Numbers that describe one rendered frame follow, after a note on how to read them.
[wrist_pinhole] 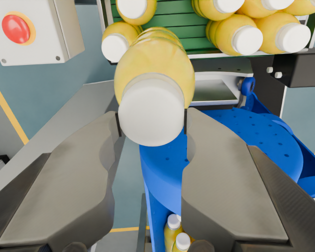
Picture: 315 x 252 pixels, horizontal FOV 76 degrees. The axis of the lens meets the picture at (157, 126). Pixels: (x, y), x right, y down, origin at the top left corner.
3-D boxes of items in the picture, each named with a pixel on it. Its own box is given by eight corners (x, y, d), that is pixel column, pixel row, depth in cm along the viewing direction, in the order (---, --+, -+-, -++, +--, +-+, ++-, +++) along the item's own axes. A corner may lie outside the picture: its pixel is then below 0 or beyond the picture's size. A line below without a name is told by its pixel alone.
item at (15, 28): (12, 43, 29) (7, 44, 28) (1, 15, 28) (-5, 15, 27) (36, 41, 29) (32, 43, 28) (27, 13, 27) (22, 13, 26)
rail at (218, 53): (114, 59, 45) (111, 62, 42) (113, 55, 45) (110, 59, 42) (298, 49, 43) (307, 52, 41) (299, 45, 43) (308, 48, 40)
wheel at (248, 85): (239, 97, 47) (248, 99, 45) (242, 78, 44) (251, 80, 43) (245, 91, 49) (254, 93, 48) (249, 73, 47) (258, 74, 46)
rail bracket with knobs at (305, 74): (258, 74, 51) (279, 89, 42) (265, 44, 48) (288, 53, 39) (299, 72, 51) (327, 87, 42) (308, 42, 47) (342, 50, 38)
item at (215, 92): (180, 90, 51) (185, 113, 40) (180, 81, 50) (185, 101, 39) (220, 88, 50) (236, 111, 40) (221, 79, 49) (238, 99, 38)
